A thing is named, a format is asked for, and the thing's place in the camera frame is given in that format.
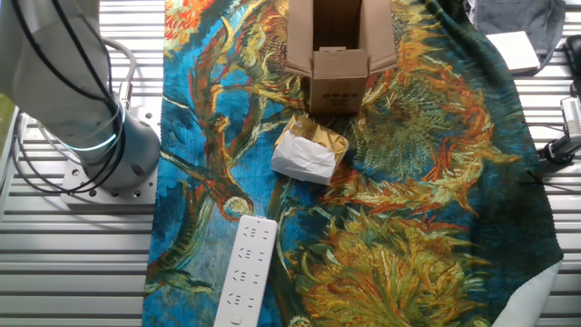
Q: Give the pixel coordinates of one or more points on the white flat box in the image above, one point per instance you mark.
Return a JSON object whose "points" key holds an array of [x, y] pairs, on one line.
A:
{"points": [[513, 50]]}

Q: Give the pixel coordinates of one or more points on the gold and white tissue pack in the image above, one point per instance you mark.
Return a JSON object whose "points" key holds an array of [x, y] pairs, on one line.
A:
{"points": [[304, 159]]}

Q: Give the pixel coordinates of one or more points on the sunflower painting cloth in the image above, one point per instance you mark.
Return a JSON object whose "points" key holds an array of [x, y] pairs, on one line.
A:
{"points": [[408, 227]]}

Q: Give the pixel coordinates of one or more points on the grey cloth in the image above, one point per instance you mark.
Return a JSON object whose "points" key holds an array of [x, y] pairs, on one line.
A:
{"points": [[522, 16]]}

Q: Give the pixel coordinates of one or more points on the silver exterior camera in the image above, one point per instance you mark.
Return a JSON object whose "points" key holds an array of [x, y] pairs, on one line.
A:
{"points": [[573, 115]]}

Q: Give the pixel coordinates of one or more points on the grey camera clamp mount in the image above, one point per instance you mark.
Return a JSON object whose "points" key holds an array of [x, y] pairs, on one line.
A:
{"points": [[563, 147]]}

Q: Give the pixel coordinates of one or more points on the brown cardboard box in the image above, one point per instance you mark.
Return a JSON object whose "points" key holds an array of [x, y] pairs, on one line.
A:
{"points": [[338, 91]]}

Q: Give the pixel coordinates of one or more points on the white power strip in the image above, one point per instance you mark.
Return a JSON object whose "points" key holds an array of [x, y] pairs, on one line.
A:
{"points": [[247, 272]]}

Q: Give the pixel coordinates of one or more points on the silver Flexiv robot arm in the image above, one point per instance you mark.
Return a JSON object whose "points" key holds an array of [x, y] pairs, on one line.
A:
{"points": [[59, 91]]}

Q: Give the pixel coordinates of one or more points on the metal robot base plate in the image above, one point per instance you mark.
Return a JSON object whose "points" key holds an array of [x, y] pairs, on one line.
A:
{"points": [[136, 193]]}

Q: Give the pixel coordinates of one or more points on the black rounded device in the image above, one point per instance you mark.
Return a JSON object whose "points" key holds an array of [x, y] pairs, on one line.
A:
{"points": [[574, 59]]}

